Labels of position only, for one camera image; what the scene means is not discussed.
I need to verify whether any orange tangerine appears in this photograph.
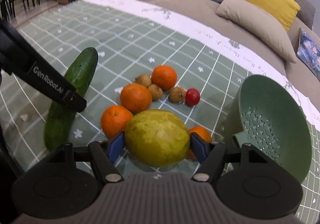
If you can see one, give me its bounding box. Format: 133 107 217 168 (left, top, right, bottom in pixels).
100 105 133 139
188 126 213 160
151 65 177 90
120 83 152 114

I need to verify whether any yellow-green pear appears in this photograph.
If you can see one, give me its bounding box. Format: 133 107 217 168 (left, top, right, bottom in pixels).
124 109 190 168

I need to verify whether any green cucumber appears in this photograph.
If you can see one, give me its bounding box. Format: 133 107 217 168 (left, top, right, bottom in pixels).
43 47 98 152

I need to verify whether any red cherry tomato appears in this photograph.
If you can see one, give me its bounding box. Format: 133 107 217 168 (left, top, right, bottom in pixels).
185 88 201 106

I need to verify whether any brown longan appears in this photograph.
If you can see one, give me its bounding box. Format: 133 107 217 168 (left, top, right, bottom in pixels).
135 74 152 88
169 87 186 103
148 84 163 101

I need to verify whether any green plastic colander bowl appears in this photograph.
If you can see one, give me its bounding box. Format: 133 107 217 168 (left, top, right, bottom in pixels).
223 75 312 182

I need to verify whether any orange tangerine top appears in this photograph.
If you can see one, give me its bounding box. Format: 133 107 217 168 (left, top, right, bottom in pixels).
151 65 177 90

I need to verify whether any green checkered tablecloth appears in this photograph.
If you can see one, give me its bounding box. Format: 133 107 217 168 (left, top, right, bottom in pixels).
1 0 319 223

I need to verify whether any beige cushion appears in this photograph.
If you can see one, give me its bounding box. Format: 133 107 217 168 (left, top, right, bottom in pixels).
216 0 297 63

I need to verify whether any blue patterned cushion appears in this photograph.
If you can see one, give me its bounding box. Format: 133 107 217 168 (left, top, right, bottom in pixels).
297 28 320 80

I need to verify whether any beige sofa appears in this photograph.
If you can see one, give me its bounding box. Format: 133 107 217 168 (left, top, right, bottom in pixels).
140 0 319 108

